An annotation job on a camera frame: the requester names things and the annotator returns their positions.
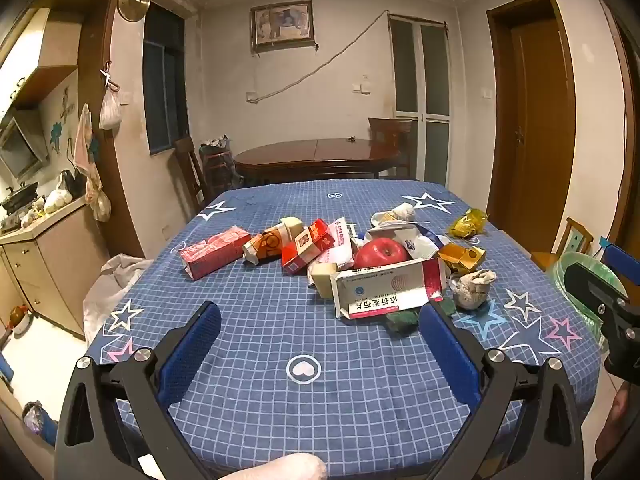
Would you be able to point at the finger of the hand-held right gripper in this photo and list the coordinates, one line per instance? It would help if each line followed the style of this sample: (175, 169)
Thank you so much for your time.
(622, 267)
(592, 290)

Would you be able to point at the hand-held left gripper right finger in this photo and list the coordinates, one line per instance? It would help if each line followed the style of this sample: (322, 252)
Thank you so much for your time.
(447, 350)

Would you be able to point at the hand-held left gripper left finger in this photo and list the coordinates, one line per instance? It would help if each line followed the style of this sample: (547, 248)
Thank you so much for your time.
(192, 345)

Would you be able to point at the white plastic mailing bag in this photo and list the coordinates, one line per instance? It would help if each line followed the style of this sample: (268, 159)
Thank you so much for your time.
(417, 240)

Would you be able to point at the orange and white box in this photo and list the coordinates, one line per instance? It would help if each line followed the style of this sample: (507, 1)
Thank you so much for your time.
(265, 245)

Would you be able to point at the red cigarette pack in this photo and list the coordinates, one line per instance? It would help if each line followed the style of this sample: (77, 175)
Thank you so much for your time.
(305, 247)

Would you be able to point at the yellow sponge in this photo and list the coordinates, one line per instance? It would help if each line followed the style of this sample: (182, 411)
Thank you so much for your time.
(290, 225)

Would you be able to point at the person's right hand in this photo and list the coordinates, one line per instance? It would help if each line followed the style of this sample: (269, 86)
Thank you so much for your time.
(620, 410)

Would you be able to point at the small wooden chair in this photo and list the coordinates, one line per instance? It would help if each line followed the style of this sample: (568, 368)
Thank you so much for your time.
(575, 240)

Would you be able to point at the dark green sponge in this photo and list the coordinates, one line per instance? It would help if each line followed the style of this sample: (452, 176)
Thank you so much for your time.
(400, 322)

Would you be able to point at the grey crumpled paper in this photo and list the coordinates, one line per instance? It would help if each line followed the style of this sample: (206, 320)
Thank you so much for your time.
(472, 290)

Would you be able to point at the large open white box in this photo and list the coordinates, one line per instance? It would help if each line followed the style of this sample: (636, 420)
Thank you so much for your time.
(385, 290)

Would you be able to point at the blue star-print tablecloth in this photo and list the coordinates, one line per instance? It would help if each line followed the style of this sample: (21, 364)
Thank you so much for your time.
(280, 320)

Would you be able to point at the gold cardboard box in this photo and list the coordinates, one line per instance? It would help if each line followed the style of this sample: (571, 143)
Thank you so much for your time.
(462, 257)

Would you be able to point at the pink carton box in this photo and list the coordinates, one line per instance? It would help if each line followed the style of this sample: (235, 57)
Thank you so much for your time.
(212, 252)

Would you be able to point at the white crumpled cloth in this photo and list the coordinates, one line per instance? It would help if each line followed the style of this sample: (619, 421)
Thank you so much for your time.
(112, 285)

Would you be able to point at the red apple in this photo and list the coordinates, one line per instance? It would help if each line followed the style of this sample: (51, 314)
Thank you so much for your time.
(380, 252)

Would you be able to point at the yellow crumpled wrapper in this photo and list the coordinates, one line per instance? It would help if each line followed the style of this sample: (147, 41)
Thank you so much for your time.
(467, 222)

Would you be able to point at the brown panelled door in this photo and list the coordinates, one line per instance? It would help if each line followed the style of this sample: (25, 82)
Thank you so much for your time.
(631, 135)

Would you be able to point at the beige foam block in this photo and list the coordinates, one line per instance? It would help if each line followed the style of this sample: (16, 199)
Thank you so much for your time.
(322, 280)

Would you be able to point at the white crumpled tissue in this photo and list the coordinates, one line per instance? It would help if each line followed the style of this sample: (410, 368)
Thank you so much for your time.
(402, 210)

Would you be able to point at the white and red medicine box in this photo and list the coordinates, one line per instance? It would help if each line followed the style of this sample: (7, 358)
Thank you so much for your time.
(342, 245)

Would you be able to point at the person's leg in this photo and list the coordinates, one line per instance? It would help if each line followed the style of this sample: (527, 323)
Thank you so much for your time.
(280, 467)

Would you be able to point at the brown wooden door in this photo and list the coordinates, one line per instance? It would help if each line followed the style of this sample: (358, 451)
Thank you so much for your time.
(540, 135)

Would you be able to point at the beige kitchen counter cabinet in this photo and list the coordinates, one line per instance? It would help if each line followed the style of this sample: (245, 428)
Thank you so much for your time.
(45, 270)

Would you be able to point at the black and red bag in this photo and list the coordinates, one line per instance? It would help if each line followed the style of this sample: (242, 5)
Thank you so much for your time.
(220, 170)

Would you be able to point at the dark wooden dining chair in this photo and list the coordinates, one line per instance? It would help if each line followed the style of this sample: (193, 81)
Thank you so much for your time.
(390, 132)
(187, 165)

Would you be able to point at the white bags on counter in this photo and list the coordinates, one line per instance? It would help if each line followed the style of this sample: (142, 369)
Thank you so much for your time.
(57, 197)

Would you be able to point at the hanging pink cloth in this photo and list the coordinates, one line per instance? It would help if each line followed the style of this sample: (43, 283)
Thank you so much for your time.
(85, 145)

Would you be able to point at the round dark wooden table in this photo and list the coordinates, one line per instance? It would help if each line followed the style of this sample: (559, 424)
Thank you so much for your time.
(315, 152)

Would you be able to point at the black wok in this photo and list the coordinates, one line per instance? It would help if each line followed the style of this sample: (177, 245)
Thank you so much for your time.
(20, 195)

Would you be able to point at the hanging white plastic bag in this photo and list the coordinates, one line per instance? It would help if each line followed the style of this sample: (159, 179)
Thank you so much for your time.
(111, 110)

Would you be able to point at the frosted glass double door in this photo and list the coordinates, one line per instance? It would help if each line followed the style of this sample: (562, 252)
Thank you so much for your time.
(420, 100)

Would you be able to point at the dark window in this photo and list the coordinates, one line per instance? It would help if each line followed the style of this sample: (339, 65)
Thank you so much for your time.
(165, 85)

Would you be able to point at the range hood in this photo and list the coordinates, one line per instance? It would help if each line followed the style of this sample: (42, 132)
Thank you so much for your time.
(20, 145)

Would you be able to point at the beige upper kitchen cabinet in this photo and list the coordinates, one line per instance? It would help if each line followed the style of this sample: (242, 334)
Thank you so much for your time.
(50, 60)

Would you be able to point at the framed elephant painting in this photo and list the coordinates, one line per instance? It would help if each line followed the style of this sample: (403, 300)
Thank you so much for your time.
(282, 25)

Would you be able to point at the blue paper wall decoration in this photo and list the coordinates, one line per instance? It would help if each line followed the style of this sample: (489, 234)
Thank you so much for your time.
(603, 245)

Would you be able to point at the white wall switch plate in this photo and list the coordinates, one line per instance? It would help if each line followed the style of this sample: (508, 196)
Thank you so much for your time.
(361, 85)

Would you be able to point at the round gold wall clock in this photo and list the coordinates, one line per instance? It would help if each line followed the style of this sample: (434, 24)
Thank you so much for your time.
(134, 1)

